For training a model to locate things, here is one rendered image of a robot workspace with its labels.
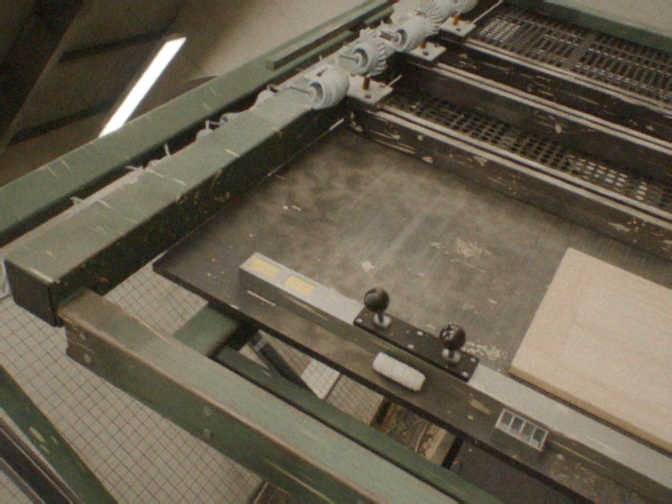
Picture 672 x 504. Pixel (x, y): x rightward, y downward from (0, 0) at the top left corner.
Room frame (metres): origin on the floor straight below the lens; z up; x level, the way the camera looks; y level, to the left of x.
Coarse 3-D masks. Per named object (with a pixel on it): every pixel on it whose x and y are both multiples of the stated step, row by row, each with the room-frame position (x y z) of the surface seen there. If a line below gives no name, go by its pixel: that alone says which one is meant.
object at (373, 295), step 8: (376, 288) 0.92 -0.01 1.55; (368, 296) 0.91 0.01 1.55; (376, 296) 0.91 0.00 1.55; (384, 296) 0.91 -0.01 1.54; (368, 304) 0.91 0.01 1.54; (376, 304) 0.91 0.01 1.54; (384, 304) 0.91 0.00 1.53; (376, 312) 0.92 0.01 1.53; (376, 320) 1.01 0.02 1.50; (384, 320) 1.00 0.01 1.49; (384, 328) 1.00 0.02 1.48
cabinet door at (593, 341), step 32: (576, 256) 1.25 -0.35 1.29; (576, 288) 1.17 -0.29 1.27; (608, 288) 1.19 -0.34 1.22; (640, 288) 1.19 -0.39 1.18; (544, 320) 1.10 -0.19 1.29; (576, 320) 1.11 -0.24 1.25; (608, 320) 1.12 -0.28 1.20; (640, 320) 1.13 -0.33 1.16; (544, 352) 1.04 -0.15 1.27; (576, 352) 1.05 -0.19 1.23; (608, 352) 1.06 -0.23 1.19; (640, 352) 1.06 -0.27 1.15; (544, 384) 0.99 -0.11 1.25; (576, 384) 0.99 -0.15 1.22; (608, 384) 1.00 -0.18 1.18; (640, 384) 1.01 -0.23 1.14; (608, 416) 0.96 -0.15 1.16; (640, 416) 0.95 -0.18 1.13
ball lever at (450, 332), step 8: (448, 328) 0.87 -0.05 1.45; (456, 328) 0.87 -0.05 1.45; (440, 336) 0.88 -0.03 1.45; (448, 336) 0.86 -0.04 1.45; (456, 336) 0.86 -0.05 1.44; (464, 336) 0.87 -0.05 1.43; (448, 344) 0.86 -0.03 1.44; (456, 344) 0.86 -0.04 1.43; (464, 344) 0.87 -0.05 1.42; (448, 352) 0.94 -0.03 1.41; (456, 352) 0.97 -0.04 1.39; (448, 360) 0.96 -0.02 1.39; (456, 360) 0.96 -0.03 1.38
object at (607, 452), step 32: (256, 256) 1.13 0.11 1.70; (256, 288) 1.10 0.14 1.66; (288, 288) 1.07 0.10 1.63; (320, 288) 1.08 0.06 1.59; (320, 320) 1.05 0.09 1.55; (352, 320) 1.03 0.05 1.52; (384, 352) 1.01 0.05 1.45; (448, 384) 0.97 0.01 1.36; (480, 384) 0.95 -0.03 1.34; (512, 384) 0.95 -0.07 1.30; (544, 416) 0.91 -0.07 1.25; (576, 416) 0.91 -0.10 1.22; (576, 448) 0.89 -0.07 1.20; (608, 448) 0.87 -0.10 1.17; (640, 448) 0.88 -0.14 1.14; (640, 480) 0.85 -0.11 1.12
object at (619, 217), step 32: (352, 96) 1.51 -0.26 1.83; (384, 96) 1.53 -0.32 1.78; (352, 128) 1.57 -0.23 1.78; (384, 128) 1.52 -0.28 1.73; (416, 128) 1.48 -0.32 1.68; (448, 160) 1.47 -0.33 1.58; (480, 160) 1.43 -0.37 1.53; (512, 160) 1.42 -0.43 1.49; (512, 192) 1.42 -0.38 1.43; (544, 192) 1.38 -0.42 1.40; (576, 192) 1.34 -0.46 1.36; (608, 192) 1.35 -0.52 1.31; (608, 224) 1.33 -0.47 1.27; (640, 224) 1.29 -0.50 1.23
